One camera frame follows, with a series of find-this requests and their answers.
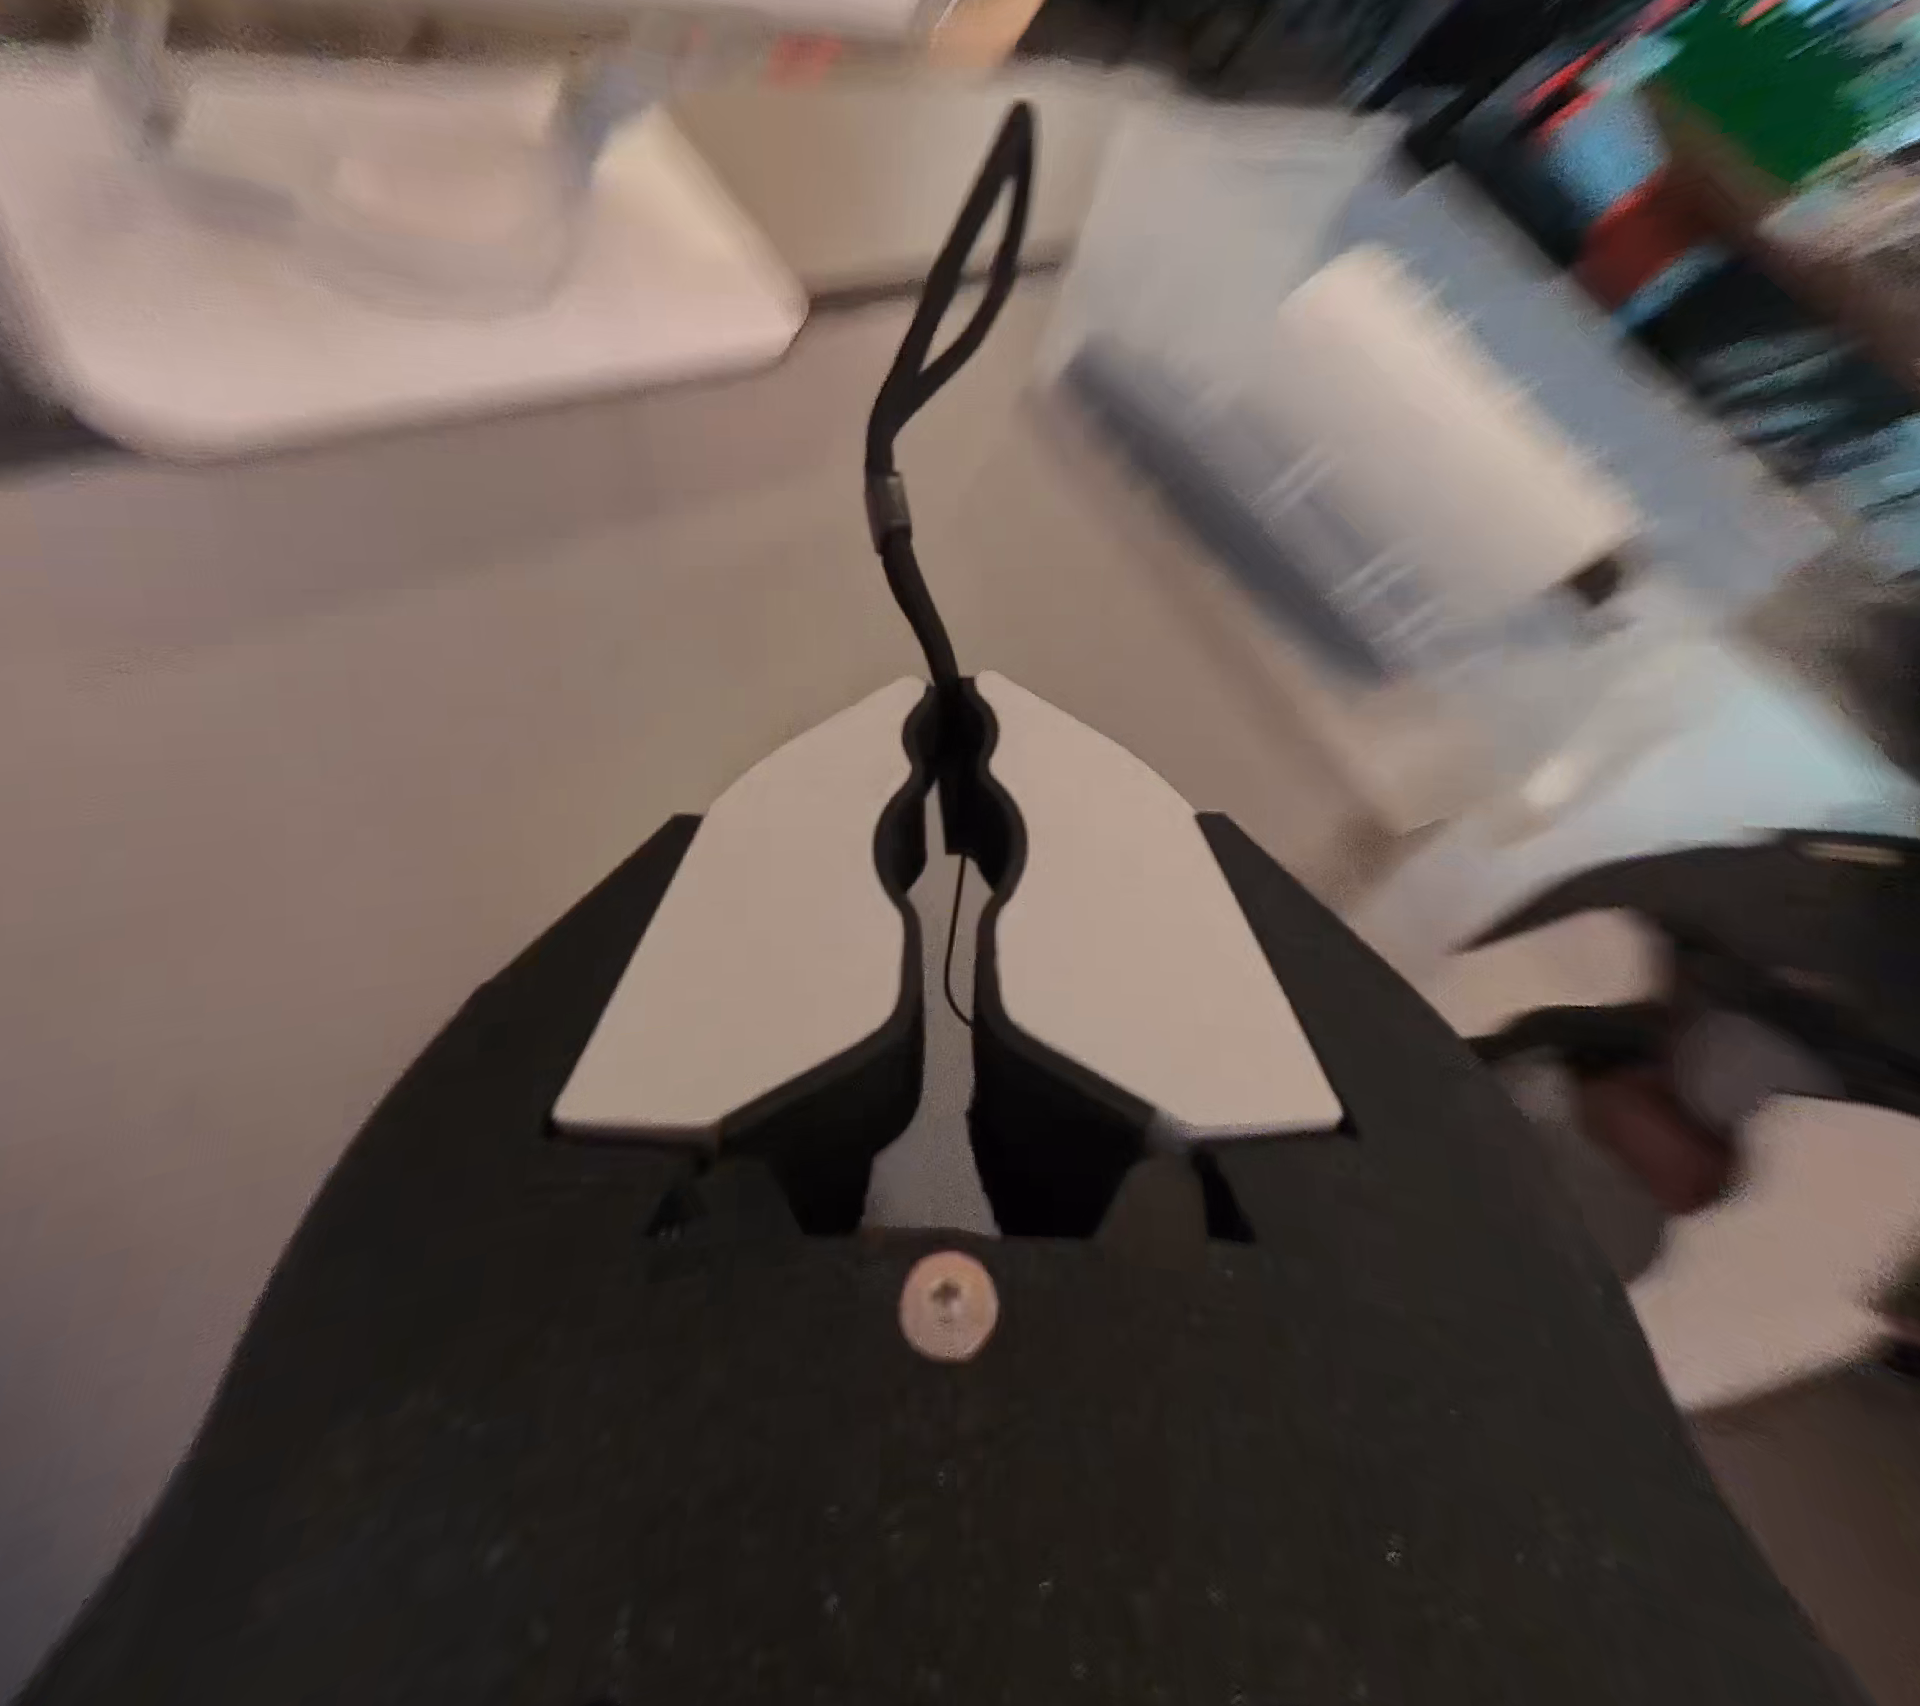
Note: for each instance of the grey desk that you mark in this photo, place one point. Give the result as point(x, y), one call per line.
point(375, 760)

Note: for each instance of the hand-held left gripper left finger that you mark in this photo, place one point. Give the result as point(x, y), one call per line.
point(735, 957)

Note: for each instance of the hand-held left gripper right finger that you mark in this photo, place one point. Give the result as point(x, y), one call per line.
point(1154, 957)

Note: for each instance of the person's right forearm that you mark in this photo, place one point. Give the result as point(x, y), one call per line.
point(1800, 1256)

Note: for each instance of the clear plastic bin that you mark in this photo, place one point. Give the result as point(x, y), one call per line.
point(1200, 280)

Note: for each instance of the white flat device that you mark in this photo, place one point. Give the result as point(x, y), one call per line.
point(645, 296)

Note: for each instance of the white cylindrical roll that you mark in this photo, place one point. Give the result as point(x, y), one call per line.
point(1424, 416)

